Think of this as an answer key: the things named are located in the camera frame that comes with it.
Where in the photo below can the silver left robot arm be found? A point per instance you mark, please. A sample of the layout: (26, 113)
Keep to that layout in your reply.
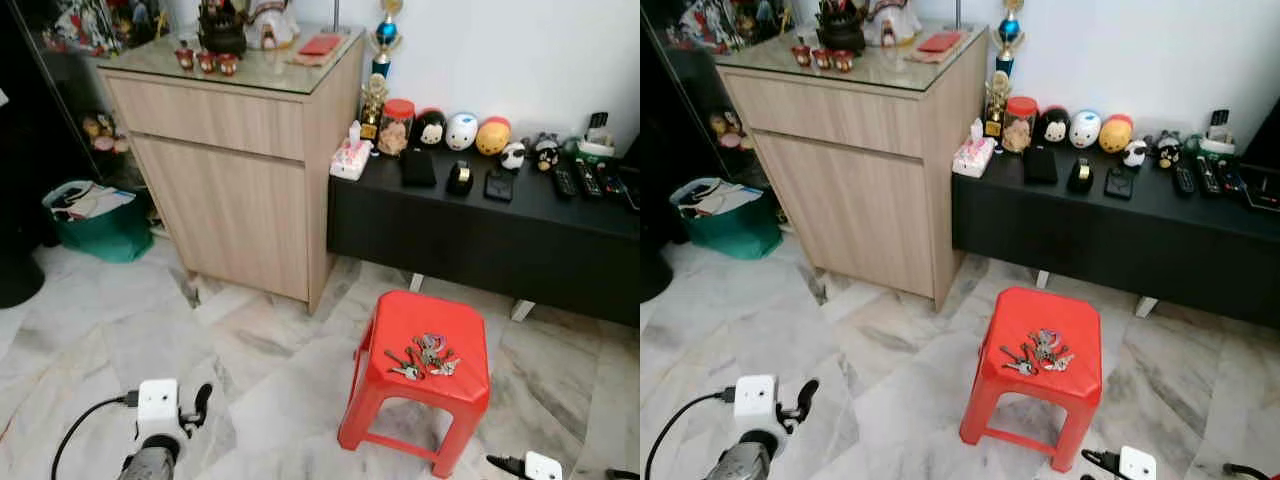
(150, 463)
(742, 460)

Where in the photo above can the bunch of metal keys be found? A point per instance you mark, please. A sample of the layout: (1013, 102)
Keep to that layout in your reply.
(1043, 348)
(428, 352)

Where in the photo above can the green bag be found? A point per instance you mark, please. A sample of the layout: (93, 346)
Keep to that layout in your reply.
(105, 238)
(735, 235)

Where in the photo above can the black round base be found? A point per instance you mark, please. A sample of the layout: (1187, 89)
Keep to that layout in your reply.
(18, 280)
(652, 278)

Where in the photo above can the light wood cabinet glass top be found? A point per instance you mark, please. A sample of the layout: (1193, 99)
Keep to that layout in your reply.
(235, 205)
(860, 200)

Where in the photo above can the red plastic stool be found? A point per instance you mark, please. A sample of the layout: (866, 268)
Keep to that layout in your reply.
(400, 320)
(1025, 312)

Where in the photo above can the papers in bag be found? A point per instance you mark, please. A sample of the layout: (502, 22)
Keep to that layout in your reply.
(722, 197)
(95, 200)

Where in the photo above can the pink tissue box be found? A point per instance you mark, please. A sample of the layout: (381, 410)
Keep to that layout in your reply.
(973, 157)
(350, 160)

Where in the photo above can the black remote control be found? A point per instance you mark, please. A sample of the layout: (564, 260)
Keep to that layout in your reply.
(564, 181)
(1184, 179)
(612, 180)
(1231, 177)
(590, 178)
(1209, 176)

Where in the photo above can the black wallet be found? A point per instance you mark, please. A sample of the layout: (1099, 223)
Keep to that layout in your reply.
(1040, 165)
(418, 168)

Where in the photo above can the dark glass display cabinet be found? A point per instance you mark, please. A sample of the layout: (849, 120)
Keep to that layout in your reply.
(690, 100)
(55, 110)

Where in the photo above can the black low console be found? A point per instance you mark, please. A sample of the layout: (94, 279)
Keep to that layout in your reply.
(1110, 235)
(480, 235)

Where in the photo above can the clear jar red lid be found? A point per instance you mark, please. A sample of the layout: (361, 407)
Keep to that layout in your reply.
(396, 130)
(1020, 127)

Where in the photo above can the small red cup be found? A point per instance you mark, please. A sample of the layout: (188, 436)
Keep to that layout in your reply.
(228, 65)
(844, 62)
(185, 59)
(206, 62)
(802, 56)
(823, 59)

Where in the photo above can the black round plush toy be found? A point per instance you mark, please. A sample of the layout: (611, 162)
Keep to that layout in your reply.
(1053, 127)
(430, 130)

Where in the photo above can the small black white figure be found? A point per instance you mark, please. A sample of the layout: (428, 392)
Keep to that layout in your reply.
(545, 152)
(1169, 150)

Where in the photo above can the black incense urn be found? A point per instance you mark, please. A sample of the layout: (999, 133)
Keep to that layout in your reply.
(841, 32)
(222, 35)

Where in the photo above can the black pouch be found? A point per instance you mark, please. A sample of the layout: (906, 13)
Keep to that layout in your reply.
(1120, 183)
(499, 186)

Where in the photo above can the white round plush toy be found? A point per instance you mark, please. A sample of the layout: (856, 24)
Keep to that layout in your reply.
(1085, 130)
(461, 132)

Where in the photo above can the red booklet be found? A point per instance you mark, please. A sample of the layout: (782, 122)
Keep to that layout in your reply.
(941, 42)
(321, 45)

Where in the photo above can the white figurine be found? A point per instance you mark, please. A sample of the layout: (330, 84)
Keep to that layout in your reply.
(270, 28)
(890, 25)

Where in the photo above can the small panda figure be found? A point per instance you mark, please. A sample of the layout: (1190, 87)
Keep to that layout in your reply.
(1135, 153)
(513, 155)

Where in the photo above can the colourful figurines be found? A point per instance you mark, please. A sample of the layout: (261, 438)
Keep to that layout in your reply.
(715, 22)
(95, 25)

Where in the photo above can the orange round plush toy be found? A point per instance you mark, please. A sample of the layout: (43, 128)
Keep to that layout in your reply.
(1116, 134)
(493, 137)

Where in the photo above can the blue and gold trophy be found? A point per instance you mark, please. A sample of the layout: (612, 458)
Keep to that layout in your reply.
(1009, 30)
(386, 32)

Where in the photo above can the black flat device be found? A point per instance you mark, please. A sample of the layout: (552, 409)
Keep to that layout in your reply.
(1262, 200)

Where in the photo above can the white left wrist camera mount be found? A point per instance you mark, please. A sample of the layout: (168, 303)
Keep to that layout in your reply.
(755, 398)
(157, 402)

